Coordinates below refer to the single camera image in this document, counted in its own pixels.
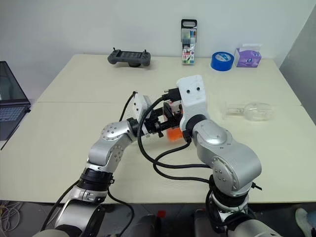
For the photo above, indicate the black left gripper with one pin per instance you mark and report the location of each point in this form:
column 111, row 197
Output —
column 151, row 124

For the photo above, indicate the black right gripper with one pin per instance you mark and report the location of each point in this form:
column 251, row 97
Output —
column 172, row 93

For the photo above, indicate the orange drink bottle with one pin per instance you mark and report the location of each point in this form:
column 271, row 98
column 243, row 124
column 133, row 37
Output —
column 175, row 135

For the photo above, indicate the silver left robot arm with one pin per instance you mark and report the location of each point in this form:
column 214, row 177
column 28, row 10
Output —
column 111, row 148

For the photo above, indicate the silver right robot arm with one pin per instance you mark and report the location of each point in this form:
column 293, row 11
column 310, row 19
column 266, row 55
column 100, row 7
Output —
column 229, row 158

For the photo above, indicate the clear wine glass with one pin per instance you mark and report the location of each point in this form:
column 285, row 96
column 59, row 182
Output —
column 256, row 111

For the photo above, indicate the grey handheld game controller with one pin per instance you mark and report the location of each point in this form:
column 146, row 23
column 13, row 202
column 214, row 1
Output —
column 129, row 58

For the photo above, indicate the marker pen pack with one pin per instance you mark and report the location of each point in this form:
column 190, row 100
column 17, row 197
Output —
column 188, row 47

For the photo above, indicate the blue tape roll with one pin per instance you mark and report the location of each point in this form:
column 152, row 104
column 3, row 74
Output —
column 222, row 61

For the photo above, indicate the small red object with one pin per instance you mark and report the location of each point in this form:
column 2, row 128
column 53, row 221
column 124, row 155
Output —
column 161, row 213

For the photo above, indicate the purple tissue box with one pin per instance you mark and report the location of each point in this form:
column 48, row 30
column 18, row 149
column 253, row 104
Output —
column 248, row 58

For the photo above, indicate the dark grey laptop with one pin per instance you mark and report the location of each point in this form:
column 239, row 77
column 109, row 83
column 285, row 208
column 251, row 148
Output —
column 11, row 108

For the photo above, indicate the white shoe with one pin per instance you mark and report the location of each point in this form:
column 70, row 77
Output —
column 304, row 221

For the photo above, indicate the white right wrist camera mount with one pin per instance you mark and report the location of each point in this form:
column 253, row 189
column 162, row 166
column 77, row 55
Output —
column 195, row 98

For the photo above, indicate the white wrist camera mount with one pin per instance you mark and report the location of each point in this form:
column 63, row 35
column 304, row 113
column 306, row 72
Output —
column 138, row 105
column 195, row 98

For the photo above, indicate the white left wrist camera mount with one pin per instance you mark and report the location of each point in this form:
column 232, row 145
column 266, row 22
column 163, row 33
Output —
column 138, row 105

